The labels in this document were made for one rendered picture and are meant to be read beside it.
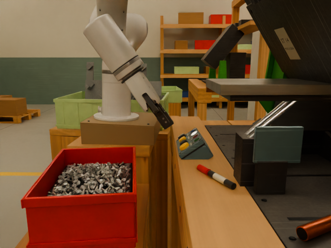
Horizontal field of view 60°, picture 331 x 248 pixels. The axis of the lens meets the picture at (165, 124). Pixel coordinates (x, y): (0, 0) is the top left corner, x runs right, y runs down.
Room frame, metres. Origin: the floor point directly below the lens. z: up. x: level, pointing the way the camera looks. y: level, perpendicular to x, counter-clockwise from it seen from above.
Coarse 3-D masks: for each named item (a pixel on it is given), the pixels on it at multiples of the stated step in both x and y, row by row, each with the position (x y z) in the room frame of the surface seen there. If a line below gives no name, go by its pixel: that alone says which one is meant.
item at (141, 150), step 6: (78, 138) 1.16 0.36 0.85; (72, 144) 1.07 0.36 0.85; (78, 144) 1.07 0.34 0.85; (84, 144) 1.07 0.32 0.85; (90, 144) 1.07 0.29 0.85; (96, 144) 1.07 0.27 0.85; (138, 150) 1.04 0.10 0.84; (144, 150) 1.03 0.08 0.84; (150, 150) 1.06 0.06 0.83; (138, 156) 1.04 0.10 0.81; (144, 156) 1.04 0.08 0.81
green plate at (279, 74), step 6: (270, 54) 0.74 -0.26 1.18; (270, 60) 0.74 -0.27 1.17; (270, 66) 0.75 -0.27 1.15; (276, 66) 0.73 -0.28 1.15; (270, 72) 0.75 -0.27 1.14; (276, 72) 0.72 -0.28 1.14; (282, 72) 0.69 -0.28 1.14; (270, 78) 0.76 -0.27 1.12; (276, 78) 0.72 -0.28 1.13; (282, 78) 0.69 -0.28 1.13
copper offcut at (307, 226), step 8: (328, 216) 0.42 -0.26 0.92; (304, 224) 0.40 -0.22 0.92; (312, 224) 0.40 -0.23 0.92; (320, 224) 0.40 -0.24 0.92; (328, 224) 0.40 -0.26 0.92; (296, 232) 0.40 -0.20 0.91; (304, 232) 0.39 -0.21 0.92; (312, 232) 0.39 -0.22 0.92; (320, 232) 0.39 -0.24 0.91; (304, 240) 0.39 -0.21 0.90
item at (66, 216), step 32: (64, 160) 0.78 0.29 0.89; (96, 160) 0.80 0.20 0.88; (128, 160) 0.81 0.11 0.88; (32, 192) 0.52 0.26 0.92; (64, 192) 0.59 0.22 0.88; (96, 192) 0.60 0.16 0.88; (128, 192) 0.51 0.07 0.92; (32, 224) 0.49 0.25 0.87; (64, 224) 0.50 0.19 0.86; (96, 224) 0.50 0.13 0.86; (128, 224) 0.51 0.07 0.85
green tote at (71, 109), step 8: (64, 96) 1.70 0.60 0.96; (72, 96) 1.82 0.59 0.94; (80, 96) 1.95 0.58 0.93; (56, 104) 1.59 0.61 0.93; (64, 104) 1.58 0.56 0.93; (72, 104) 1.58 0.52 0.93; (80, 104) 1.58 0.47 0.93; (88, 104) 1.57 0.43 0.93; (96, 104) 1.57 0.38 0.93; (136, 104) 1.55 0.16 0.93; (56, 112) 1.59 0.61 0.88; (64, 112) 1.58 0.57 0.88; (72, 112) 1.58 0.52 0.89; (80, 112) 1.58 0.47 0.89; (88, 112) 1.57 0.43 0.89; (96, 112) 1.57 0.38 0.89; (144, 112) 1.55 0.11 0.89; (152, 112) 1.54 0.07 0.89; (56, 120) 1.59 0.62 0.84; (64, 120) 1.59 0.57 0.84; (72, 120) 1.58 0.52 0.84; (80, 120) 1.58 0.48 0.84; (64, 128) 1.59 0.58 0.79; (72, 128) 1.58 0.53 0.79; (160, 128) 1.54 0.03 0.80
